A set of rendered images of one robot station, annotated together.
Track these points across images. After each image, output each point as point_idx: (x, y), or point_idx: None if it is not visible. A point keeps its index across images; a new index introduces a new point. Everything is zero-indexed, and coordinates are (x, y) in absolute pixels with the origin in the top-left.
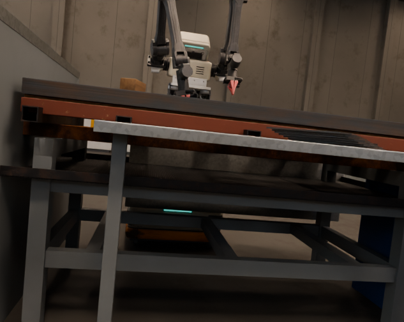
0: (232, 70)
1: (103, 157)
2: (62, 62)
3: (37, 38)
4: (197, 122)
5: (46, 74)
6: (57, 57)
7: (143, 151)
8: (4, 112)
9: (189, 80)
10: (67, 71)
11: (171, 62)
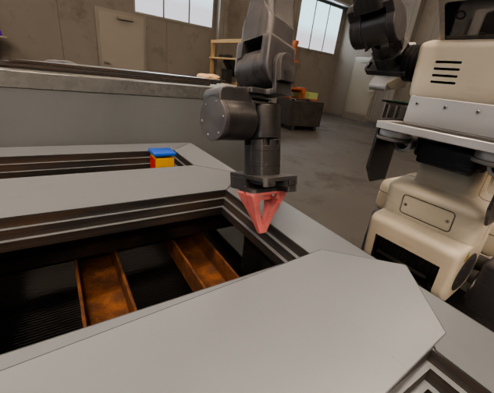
0: None
1: (222, 240)
2: (164, 90)
3: None
4: None
5: (72, 120)
6: (125, 87)
7: (257, 262)
8: None
9: (460, 113)
10: (202, 100)
11: (419, 58)
